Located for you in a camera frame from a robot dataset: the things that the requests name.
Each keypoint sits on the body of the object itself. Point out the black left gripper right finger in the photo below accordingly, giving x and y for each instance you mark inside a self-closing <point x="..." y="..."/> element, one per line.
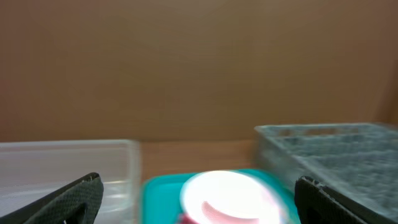
<point x="317" y="203"/>

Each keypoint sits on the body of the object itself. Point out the teal plastic tray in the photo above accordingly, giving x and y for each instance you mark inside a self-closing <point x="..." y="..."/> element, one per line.
<point x="160" y="196"/>

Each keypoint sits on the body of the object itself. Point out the grey dishwasher rack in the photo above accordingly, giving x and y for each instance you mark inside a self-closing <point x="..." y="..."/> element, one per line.
<point x="359" y="160"/>

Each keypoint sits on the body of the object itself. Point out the red snack wrapper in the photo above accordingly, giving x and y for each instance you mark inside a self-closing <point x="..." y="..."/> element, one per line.
<point x="183" y="218"/>

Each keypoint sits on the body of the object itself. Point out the pink plate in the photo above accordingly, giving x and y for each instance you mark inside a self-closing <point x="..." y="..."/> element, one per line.
<point x="225" y="196"/>

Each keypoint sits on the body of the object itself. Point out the clear plastic bin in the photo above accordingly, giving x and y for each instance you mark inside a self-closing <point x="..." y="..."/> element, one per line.
<point x="32" y="170"/>

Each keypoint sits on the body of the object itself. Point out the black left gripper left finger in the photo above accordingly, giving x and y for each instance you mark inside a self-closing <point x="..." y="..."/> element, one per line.
<point x="77" y="203"/>

